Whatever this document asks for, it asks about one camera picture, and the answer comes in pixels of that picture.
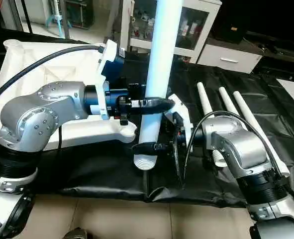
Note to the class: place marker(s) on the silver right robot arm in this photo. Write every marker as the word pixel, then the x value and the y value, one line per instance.
pixel 236 149

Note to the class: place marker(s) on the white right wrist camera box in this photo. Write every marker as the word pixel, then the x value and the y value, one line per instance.
pixel 179 107

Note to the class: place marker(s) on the white glass door cabinet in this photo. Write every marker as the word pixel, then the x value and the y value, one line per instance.
pixel 196 25

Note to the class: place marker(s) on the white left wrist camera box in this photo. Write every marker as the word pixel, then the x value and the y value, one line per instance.
pixel 106 64

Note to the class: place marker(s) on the white flat board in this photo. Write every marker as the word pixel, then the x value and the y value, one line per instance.
pixel 293 92

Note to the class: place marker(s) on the white plastic table leg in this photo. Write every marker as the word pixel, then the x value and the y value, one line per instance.
pixel 251 117
pixel 205 99
pixel 161 55
pixel 229 102

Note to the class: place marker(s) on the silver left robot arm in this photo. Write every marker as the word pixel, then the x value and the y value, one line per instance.
pixel 42 114

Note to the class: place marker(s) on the white drawer unit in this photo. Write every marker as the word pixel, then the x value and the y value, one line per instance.
pixel 229 57

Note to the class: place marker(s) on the white plastic table top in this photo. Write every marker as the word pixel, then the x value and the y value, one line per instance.
pixel 87 132

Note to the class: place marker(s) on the black work mat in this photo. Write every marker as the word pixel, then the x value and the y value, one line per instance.
pixel 97 174

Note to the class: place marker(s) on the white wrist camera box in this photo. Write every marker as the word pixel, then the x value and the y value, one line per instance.
pixel 106 64
pixel 179 107

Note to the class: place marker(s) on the dark low sideboard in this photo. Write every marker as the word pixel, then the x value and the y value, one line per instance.
pixel 266 25

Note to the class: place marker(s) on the light blue stand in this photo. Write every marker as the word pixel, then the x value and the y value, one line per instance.
pixel 54 15

